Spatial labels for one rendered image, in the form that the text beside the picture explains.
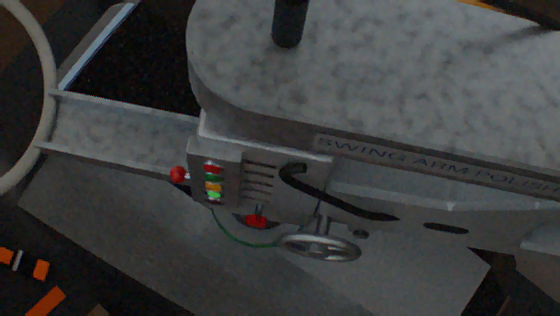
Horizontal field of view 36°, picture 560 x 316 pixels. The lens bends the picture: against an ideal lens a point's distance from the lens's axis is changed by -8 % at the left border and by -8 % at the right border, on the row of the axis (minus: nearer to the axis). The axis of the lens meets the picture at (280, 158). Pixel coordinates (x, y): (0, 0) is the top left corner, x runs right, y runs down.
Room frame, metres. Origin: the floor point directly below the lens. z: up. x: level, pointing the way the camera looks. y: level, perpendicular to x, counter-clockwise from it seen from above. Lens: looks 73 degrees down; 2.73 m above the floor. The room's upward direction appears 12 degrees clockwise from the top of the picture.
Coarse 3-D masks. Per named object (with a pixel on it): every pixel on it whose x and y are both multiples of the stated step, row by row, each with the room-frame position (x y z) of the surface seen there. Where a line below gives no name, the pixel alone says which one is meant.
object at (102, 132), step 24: (72, 96) 0.54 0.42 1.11; (72, 120) 0.50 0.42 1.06; (96, 120) 0.51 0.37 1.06; (120, 120) 0.53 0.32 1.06; (144, 120) 0.54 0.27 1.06; (168, 120) 0.54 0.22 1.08; (192, 120) 0.54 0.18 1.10; (48, 144) 0.43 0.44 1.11; (72, 144) 0.46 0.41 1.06; (96, 144) 0.47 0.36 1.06; (120, 144) 0.48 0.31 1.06; (144, 144) 0.49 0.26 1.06; (168, 144) 0.50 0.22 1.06; (120, 168) 0.43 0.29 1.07; (144, 168) 0.43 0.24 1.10; (168, 168) 0.45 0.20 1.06
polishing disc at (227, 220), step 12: (216, 216) 0.42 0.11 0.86; (228, 216) 0.43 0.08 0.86; (240, 216) 0.43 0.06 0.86; (228, 228) 0.40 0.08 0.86; (240, 228) 0.41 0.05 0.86; (252, 228) 0.41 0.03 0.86; (264, 228) 0.42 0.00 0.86; (276, 228) 0.42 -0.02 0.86; (288, 228) 0.43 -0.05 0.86; (240, 240) 0.38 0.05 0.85; (252, 240) 0.39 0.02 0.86; (264, 240) 0.39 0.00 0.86; (276, 240) 0.40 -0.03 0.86
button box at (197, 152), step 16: (192, 144) 0.38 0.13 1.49; (192, 160) 0.36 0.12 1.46; (208, 160) 0.36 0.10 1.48; (224, 160) 0.36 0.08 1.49; (240, 160) 0.37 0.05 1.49; (192, 176) 0.36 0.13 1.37; (224, 176) 0.36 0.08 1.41; (240, 176) 0.37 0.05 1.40; (192, 192) 0.36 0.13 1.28; (224, 192) 0.36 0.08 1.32
